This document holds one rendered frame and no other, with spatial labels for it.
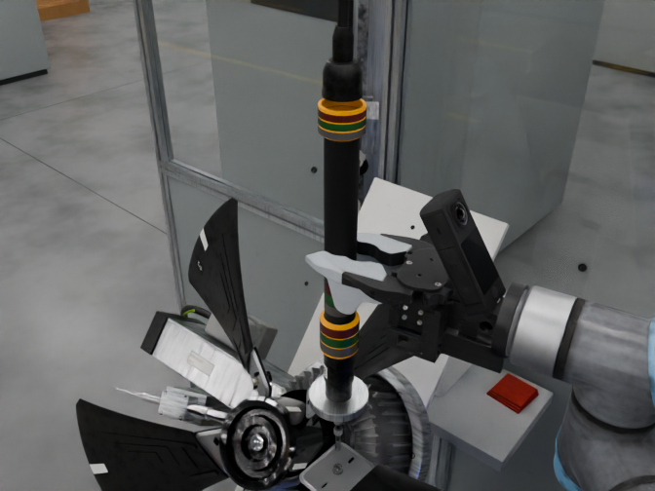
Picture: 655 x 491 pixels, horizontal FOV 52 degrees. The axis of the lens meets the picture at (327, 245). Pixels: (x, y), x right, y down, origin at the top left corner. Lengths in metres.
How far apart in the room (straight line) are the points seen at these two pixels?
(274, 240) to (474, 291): 1.34
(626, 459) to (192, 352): 0.77
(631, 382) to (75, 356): 2.65
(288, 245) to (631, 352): 1.38
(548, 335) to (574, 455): 0.12
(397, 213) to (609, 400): 0.63
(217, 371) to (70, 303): 2.25
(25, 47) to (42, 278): 3.31
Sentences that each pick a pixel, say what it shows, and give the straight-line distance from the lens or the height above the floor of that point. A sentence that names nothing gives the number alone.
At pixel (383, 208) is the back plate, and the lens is 1.17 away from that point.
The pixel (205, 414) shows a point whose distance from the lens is 1.11.
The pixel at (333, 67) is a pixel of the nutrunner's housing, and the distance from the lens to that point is 0.58.
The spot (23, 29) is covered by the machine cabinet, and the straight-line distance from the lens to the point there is 6.51.
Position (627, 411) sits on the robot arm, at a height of 1.48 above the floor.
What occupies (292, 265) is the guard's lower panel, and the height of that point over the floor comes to 0.84.
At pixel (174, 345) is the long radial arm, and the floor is 1.12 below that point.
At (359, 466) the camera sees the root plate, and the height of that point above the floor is 1.19.
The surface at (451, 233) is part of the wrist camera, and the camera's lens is 0.59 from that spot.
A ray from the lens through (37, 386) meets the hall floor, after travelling 2.95.
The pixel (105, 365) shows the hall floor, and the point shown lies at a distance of 2.95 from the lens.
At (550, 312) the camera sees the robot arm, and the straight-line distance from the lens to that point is 0.60.
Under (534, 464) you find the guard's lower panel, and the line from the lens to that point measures 1.77.
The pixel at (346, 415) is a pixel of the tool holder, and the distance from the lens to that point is 0.78.
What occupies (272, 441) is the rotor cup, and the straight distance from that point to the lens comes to 0.88.
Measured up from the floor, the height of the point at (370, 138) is 1.41.
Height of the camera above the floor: 1.90
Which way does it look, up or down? 32 degrees down
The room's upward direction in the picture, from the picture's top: straight up
